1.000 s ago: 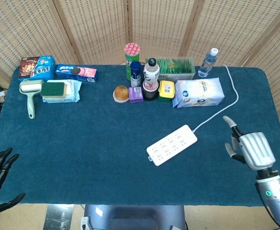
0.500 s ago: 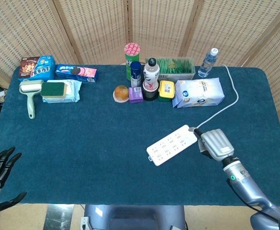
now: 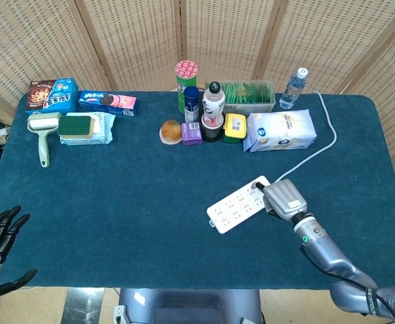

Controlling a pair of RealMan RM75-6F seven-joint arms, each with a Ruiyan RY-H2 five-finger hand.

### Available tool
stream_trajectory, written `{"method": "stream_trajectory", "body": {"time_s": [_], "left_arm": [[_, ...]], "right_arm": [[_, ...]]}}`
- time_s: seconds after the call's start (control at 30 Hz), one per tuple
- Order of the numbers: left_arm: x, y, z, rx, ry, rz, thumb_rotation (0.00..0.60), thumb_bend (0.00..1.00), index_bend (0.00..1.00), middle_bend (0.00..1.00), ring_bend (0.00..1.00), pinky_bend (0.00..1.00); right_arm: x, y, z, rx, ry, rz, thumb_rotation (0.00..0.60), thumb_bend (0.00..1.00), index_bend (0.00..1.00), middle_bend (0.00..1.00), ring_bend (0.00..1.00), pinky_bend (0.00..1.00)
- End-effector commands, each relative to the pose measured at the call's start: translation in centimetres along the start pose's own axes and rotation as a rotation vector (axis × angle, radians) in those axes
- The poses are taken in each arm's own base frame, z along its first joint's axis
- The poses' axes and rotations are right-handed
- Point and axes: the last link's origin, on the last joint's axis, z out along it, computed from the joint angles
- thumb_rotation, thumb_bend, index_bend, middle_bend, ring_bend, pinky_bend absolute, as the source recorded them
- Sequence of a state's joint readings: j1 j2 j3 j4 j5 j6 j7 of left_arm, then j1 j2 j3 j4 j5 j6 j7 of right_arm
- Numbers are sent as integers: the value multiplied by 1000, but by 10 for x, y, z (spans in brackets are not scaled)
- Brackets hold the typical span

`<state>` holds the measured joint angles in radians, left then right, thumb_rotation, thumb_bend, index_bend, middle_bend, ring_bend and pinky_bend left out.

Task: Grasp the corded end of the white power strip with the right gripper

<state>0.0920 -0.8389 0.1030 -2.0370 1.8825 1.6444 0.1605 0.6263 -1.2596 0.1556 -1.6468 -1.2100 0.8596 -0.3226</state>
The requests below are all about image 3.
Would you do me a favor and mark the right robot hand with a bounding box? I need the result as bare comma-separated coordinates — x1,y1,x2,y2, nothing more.
253,179,308,222

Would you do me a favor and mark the white power strip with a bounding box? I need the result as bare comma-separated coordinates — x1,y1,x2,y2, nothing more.
206,175,271,235

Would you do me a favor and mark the robot base torso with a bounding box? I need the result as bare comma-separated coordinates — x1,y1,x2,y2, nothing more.
113,288,267,324

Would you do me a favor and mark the white tissue pack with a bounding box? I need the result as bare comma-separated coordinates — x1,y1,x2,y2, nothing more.
242,109,318,153

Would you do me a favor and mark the yellow-lidded green box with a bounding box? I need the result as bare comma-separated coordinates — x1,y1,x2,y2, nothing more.
223,113,248,144

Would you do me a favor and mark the black mesh pen holder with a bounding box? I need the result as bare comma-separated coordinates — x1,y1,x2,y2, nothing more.
200,113,226,144

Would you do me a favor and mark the blue table mat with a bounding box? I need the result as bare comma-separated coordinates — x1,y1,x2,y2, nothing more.
0,90,395,290

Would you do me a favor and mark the green lint roller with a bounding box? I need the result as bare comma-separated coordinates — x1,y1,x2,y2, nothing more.
27,112,62,169

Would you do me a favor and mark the clear water bottle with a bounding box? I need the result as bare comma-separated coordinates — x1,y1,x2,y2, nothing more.
278,67,309,109

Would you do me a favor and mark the clear box with green sticks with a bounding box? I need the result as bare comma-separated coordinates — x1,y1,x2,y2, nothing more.
205,80,277,114

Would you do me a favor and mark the purple small box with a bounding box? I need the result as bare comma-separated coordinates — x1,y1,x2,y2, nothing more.
181,121,203,146

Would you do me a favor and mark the pink and white drink bottle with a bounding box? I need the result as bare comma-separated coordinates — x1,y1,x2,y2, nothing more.
202,80,226,129

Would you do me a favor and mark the green and yellow sponge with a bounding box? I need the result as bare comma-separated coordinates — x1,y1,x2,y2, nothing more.
57,115,95,138

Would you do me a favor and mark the orange jelly cup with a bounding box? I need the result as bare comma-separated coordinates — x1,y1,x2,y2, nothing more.
159,119,184,146

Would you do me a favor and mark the dark blue can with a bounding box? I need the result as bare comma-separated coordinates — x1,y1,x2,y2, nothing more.
183,86,201,124

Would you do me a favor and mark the wet wipes pack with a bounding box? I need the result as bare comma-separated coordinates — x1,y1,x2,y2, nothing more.
59,111,116,146

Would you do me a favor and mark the brown and blue snack box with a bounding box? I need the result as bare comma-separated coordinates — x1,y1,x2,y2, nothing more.
25,78,79,115

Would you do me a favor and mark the green chips can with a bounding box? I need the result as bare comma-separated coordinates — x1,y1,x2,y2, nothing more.
174,60,199,114

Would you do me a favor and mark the blue oreo cookie box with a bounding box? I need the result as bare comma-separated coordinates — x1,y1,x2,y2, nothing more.
78,89,138,117

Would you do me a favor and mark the woven folding screen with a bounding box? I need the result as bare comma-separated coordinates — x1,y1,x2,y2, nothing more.
0,0,395,210

